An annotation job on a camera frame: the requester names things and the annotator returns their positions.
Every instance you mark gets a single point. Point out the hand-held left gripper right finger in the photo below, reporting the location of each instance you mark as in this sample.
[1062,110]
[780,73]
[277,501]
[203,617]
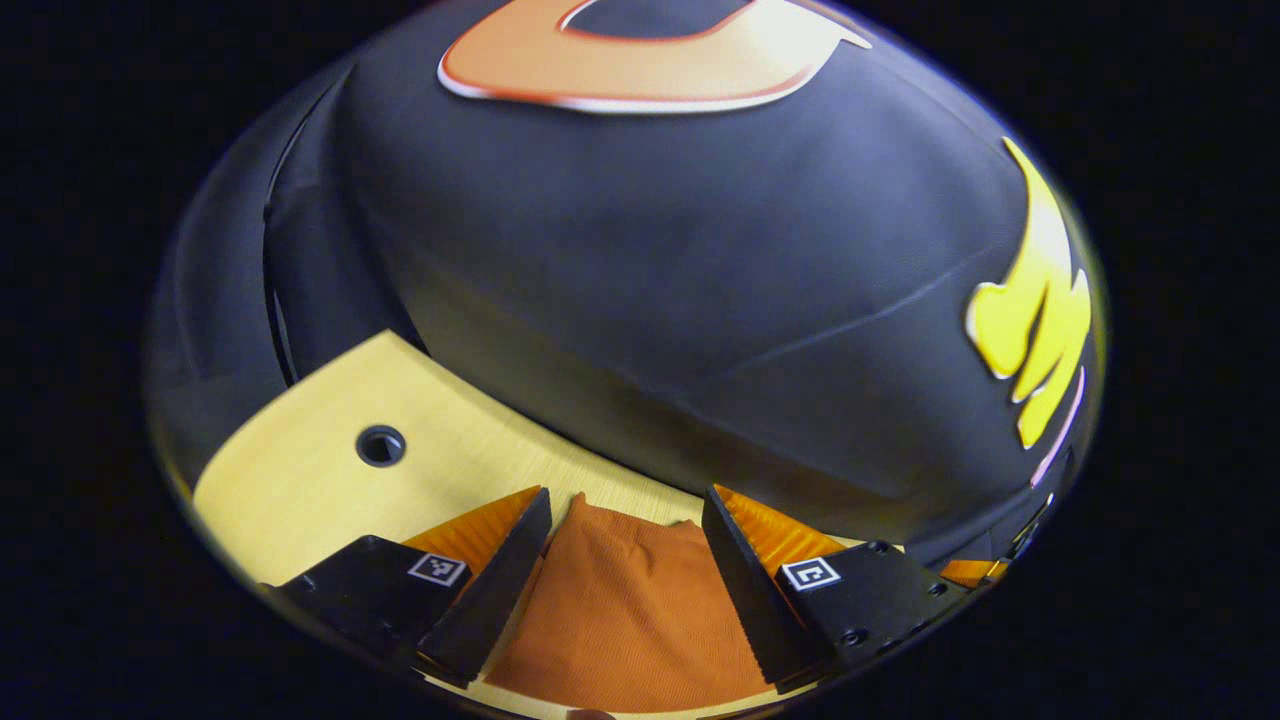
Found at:
[750,590]

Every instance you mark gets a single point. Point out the black backdrop cloth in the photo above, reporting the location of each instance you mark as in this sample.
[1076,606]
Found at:
[650,280]

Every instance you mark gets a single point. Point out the orange knit garment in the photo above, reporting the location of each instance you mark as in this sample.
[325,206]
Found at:
[630,610]

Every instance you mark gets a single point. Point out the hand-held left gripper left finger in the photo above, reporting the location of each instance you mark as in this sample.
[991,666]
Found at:
[495,590]

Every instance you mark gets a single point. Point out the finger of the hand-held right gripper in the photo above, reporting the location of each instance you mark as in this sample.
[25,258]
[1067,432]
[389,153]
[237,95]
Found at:
[975,572]

